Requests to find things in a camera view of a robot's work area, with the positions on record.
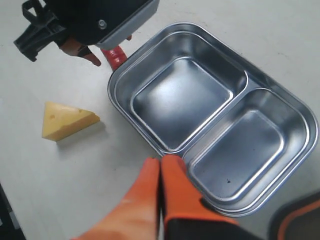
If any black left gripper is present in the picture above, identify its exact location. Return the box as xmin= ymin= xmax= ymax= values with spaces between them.
xmin=14 ymin=0 xmax=132 ymax=67

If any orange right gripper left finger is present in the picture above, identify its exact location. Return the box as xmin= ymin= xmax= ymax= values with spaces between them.
xmin=75 ymin=157 xmax=160 ymax=240

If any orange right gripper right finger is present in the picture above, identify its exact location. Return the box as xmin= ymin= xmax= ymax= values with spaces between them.
xmin=161 ymin=154 xmax=238 ymax=240

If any red sausage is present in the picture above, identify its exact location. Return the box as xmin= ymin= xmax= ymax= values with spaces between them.
xmin=100 ymin=45 xmax=128 ymax=71

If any yellow cheese wedge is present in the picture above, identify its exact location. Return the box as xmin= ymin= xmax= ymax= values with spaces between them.
xmin=42 ymin=101 xmax=100 ymax=142

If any transparent lid with orange seal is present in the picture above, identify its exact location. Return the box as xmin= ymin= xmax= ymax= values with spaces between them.
xmin=268 ymin=192 xmax=320 ymax=240

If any steel two-compartment lunch box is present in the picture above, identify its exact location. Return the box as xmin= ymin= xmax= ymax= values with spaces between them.
xmin=107 ymin=22 xmax=319 ymax=217

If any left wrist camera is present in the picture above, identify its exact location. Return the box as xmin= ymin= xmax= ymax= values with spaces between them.
xmin=94 ymin=0 xmax=161 ymax=50

